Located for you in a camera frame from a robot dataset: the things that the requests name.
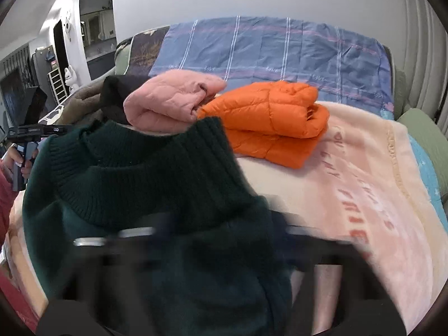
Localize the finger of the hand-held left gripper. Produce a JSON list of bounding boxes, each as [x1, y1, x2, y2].
[[44, 123, 76, 136]]

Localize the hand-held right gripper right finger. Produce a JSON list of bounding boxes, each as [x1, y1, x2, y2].
[[271, 212, 408, 336]]

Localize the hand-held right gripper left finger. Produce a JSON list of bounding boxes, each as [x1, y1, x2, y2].
[[37, 226, 165, 336]]

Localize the dark green fleece sweater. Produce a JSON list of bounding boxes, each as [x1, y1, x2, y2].
[[22, 116, 295, 336]]

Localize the person's left hand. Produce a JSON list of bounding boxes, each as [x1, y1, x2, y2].
[[6, 143, 39, 180]]

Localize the black flat panel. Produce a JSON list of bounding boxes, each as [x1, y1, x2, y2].
[[24, 86, 48, 125]]

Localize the brown fleece garment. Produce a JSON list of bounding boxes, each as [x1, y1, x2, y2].
[[61, 83, 106, 127]]

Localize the white ladder rack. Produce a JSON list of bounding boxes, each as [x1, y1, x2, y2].
[[47, 68, 69, 104]]

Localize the white cat figurine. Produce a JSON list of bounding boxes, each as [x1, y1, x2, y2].
[[64, 65, 79, 93]]

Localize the grey cabinet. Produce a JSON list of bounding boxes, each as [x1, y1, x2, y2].
[[31, 47, 57, 88]]

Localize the black garment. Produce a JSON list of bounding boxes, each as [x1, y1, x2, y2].
[[100, 74, 151, 125]]

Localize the dark grey counter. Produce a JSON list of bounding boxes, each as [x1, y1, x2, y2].
[[86, 47, 118, 81]]

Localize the person's red clothing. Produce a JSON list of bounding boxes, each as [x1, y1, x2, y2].
[[0, 269, 39, 333]]

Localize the pink fleece blanket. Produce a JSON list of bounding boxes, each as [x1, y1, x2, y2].
[[3, 101, 440, 336]]

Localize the pink quilted fleece-lined jacket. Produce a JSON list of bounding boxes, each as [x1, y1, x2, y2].
[[123, 69, 227, 127]]

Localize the white kitchen cabinet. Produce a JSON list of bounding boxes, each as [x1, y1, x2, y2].
[[82, 10, 114, 48]]

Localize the dark floral quilt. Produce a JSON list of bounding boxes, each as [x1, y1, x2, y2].
[[124, 27, 170, 78]]

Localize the light blue quilt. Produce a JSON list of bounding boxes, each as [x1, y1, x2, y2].
[[380, 108, 448, 225]]

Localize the green pillow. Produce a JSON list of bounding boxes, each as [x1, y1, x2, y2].
[[397, 108, 448, 197]]

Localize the orange puffer jacket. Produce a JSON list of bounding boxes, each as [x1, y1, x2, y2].
[[197, 80, 330, 169]]

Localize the blue plaid sheet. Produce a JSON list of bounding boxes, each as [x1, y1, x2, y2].
[[149, 16, 392, 113]]

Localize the white pleated curtains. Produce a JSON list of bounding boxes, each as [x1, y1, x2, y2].
[[399, 0, 448, 127]]

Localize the dark wall picture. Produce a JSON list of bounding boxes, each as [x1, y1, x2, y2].
[[0, 66, 27, 120]]

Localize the white bear wall decoration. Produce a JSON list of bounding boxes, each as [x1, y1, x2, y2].
[[62, 9, 73, 41]]

